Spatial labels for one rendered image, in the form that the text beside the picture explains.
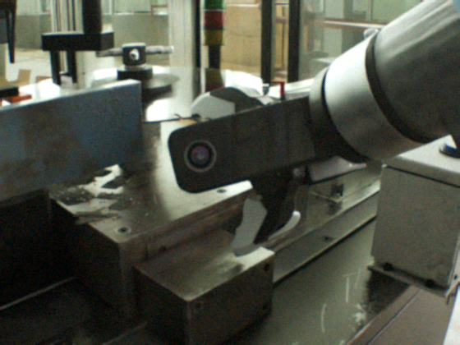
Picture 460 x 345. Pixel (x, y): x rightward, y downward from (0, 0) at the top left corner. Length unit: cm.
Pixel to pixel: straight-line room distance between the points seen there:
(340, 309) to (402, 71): 33
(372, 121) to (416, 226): 30
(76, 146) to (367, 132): 21
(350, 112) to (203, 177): 11
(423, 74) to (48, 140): 25
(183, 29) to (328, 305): 84
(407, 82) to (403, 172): 30
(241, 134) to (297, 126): 4
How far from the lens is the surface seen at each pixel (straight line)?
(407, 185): 55
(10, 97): 53
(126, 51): 60
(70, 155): 37
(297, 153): 33
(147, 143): 61
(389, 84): 27
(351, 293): 57
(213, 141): 33
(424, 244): 57
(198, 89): 59
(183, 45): 122
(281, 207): 38
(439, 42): 25
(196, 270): 46
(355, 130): 29
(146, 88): 56
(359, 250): 66
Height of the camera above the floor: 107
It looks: 21 degrees down
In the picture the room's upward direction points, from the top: straight up
